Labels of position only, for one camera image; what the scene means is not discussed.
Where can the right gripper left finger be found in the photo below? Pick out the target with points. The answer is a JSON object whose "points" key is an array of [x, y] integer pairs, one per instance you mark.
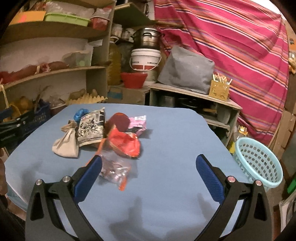
{"points": [[43, 221]]}

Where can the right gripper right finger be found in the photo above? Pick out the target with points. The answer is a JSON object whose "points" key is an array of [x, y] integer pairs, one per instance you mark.
{"points": [[253, 221]]}

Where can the white face mask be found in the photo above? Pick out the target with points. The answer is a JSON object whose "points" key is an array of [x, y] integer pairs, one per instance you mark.
{"points": [[67, 146]]}

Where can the blue plastic glove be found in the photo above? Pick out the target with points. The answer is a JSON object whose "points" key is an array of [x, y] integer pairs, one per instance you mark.
{"points": [[79, 114]]}

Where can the black white snack bag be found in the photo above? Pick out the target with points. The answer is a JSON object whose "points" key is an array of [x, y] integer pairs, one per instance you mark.
{"points": [[91, 128]]}

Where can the clear plastic wrapper orange edge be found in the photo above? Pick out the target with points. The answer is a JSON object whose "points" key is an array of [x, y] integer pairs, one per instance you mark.
{"points": [[116, 168]]}

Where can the dark red paper cup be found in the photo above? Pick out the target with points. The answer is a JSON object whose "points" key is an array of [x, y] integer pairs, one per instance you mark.
{"points": [[119, 120]]}

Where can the red plastic wrapper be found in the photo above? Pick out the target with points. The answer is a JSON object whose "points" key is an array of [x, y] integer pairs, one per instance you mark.
{"points": [[125, 144]]}

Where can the pink snack wrapper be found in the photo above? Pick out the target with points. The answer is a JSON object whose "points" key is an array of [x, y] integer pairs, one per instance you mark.
{"points": [[137, 125]]}

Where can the dark blue crate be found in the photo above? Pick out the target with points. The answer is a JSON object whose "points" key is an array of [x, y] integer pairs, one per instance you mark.
{"points": [[42, 114]]}

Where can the light blue plastic basket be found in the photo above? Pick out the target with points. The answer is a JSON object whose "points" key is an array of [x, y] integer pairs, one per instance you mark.
{"points": [[258, 162]]}

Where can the yellow egg tray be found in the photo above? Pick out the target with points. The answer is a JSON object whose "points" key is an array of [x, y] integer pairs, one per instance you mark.
{"points": [[86, 99]]}

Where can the blue table mat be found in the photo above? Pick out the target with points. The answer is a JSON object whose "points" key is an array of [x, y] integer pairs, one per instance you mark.
{"points": [[165, 197]]}

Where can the yellow oil bottle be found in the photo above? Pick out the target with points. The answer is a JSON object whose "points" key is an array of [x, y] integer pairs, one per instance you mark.
{"points": [[241, 132]]}

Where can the clear plastic container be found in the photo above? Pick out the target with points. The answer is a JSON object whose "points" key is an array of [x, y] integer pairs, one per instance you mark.
{"points": [[78, 59]]}

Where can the cardboard box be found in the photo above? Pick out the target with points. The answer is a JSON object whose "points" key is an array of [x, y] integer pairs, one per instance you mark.
{"points": [[120, 94]]}

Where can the low wooden cabinet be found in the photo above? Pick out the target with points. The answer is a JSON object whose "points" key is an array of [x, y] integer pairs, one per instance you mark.
{"points": [[221, 116]]}

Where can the large oil jug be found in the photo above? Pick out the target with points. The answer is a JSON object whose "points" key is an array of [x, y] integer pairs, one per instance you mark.
{"points": [[114, 68]]}

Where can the red plastic bowl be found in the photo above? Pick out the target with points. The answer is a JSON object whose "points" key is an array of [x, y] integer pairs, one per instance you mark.
{"points": [[133, 80]]}

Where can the yellow utensil holder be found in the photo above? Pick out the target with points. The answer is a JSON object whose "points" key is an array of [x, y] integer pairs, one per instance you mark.
{"points": [[220, 86]]}

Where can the white plastic bucket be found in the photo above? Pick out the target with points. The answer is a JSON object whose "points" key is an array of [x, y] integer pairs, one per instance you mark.
{"points": [[144, 59]]}

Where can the steel pot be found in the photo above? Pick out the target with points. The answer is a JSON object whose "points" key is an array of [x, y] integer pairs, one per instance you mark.
{"points": [[147, 38]]}

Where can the grey fabric cover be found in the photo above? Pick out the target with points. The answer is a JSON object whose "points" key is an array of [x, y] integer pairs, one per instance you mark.
{"points": [[187, 70]]}

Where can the pink striped cloth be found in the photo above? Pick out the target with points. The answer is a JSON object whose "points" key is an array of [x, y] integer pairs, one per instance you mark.
{"points": [[248, 44]]}

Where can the wooden wall shelf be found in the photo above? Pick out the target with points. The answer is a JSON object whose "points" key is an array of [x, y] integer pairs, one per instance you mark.
{"points": [[33, 43]]}

